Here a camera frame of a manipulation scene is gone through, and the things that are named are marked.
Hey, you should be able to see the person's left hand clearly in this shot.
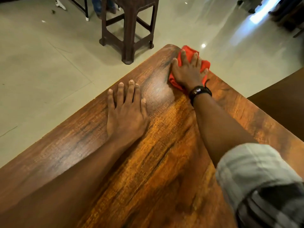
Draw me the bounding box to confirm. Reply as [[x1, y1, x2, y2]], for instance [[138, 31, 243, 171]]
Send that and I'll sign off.
[[106, 79, 150, 141]]

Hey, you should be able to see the person's right hand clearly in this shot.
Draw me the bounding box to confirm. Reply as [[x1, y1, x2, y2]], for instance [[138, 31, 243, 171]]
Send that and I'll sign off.
[[171, 49, 209, 92]]

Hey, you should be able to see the red cleaning cloth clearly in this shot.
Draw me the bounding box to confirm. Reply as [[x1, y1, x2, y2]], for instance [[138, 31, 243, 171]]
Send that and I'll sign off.
[[168, 45, 211, 92]]

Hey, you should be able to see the person's left forearm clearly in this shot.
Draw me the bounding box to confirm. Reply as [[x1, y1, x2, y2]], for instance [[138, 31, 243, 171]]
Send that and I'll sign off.
[[0, 137, 133, 228]]

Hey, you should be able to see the person's right forearm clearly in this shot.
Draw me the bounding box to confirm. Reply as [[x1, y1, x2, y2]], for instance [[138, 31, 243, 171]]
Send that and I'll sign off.
[[193, 92, 258, 168]]

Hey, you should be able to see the wooden table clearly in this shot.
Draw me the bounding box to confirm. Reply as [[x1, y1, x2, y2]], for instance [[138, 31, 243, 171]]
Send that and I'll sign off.
[[0, 44, 304, 228]]

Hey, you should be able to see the grey wheeled base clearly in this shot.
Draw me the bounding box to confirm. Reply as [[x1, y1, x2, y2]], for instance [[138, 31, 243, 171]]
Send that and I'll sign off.
[[237, 0, 265, 14]]

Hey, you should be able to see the dark brown chair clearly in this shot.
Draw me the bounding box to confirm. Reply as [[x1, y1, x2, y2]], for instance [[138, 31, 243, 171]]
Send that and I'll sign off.
[[247, 67, 304, 142]]

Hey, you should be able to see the black metal table leg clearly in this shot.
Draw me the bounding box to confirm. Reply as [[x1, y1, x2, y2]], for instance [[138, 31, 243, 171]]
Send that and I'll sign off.
[[66, 0, 90, 22]]

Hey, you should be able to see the dark furniture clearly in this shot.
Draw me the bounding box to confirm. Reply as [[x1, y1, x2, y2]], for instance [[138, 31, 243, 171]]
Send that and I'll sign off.
[[268, 0, 304, 38]]

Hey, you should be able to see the black white plaid shirt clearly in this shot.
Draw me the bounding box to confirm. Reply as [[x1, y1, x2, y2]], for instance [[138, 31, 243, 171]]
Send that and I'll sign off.
[[215, 142, 304, 228]]

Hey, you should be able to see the black beaded bracelet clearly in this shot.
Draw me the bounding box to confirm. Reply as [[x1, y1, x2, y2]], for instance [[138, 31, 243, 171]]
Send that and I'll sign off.
[[189, 86, 212, 107]]

